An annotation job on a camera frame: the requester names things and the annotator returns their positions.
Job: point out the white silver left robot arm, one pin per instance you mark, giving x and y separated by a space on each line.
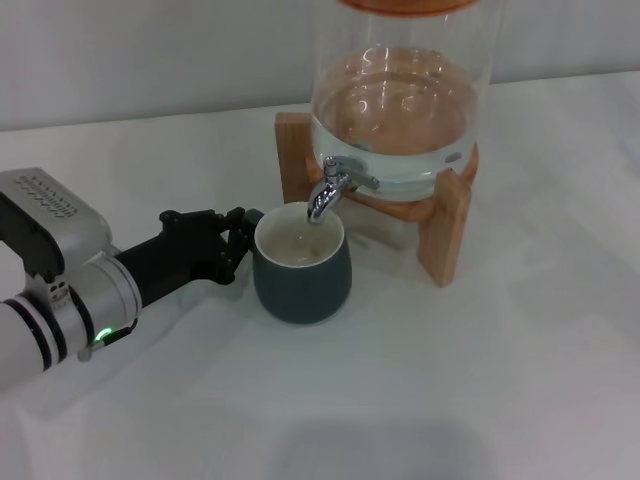
100 290

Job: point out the wooden dispenser stand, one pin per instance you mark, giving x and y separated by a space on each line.
295 170

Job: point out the black ceramic cup white inside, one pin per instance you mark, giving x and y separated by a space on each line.
300 290

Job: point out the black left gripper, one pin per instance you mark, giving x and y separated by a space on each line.
170 260

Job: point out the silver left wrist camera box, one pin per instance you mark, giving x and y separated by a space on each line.
45 215

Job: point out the chrome dispenser faucet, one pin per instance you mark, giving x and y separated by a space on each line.
325 195

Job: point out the glass water dispenser jar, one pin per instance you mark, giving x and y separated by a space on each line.
400 100

